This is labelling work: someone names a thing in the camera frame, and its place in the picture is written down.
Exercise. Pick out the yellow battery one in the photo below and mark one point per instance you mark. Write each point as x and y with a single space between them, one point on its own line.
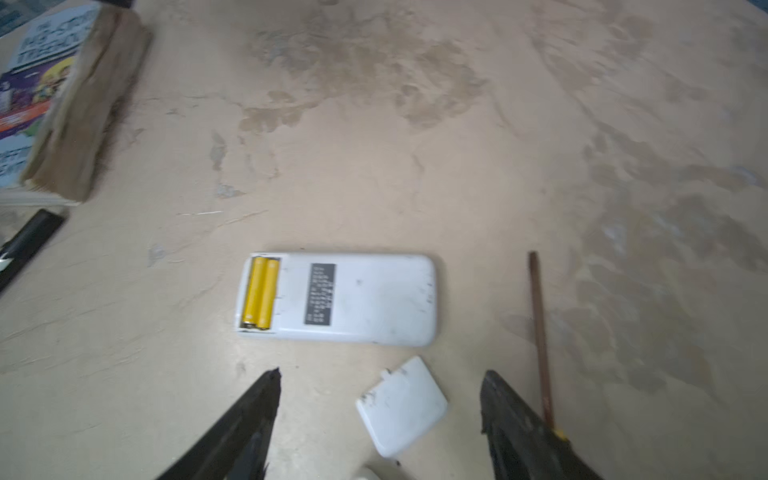
254 292

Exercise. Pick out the yellow battery two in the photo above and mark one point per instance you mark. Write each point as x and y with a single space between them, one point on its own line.
267 291

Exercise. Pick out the black marker pen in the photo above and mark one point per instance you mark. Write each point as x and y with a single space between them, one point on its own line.
24 246

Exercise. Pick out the colourful paperback book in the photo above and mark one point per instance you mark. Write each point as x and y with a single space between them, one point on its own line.
62 78

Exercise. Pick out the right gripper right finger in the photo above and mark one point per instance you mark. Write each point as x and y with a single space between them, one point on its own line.
521 446

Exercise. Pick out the white remote with red buttons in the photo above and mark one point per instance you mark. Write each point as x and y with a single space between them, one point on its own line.
377 298

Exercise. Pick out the black yellow handled screwdriver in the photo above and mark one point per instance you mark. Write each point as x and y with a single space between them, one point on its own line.
538 315

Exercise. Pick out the white battery cover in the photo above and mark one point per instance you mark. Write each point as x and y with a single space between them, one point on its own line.
402 407

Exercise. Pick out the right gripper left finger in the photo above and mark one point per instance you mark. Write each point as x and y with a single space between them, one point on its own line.
237 445

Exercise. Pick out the white remote with green buttons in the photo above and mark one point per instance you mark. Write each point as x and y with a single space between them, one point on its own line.
365 473

